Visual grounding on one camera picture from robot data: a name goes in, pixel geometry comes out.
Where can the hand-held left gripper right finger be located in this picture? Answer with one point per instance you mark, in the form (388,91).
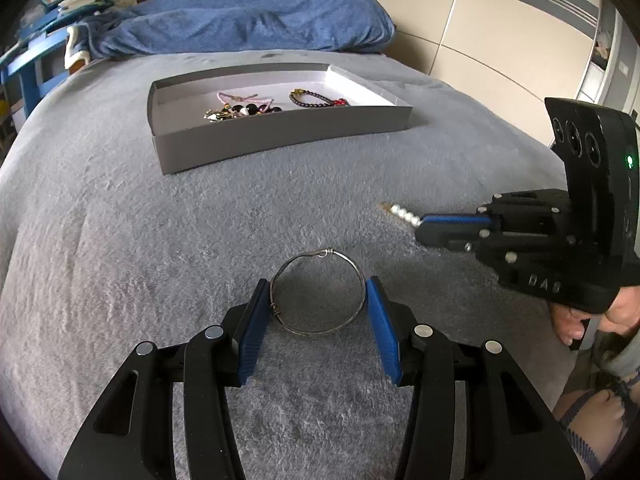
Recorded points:
(385,335)

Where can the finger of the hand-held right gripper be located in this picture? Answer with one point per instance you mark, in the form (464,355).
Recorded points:
(455,218)
(450,236)

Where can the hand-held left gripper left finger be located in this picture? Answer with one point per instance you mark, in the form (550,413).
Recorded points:
(252,335)

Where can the grey cardboard box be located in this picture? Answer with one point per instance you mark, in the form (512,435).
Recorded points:
(250,145)

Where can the person's right hand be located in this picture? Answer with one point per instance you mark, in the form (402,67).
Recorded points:
(567,327)

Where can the grey fuzzy blanket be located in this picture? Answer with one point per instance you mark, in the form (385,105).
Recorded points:
(150,260)

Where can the beige wardrobe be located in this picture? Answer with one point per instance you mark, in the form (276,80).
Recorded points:
(500,25)

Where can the person's leg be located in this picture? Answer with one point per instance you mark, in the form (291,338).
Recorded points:
(590,435)

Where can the blue pillow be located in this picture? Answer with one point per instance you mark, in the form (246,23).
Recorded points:
(250,20)

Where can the white cloth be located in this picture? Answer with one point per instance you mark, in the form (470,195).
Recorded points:
(75,55)

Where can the blue shelf unit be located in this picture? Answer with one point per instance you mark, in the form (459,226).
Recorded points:
(30,57)

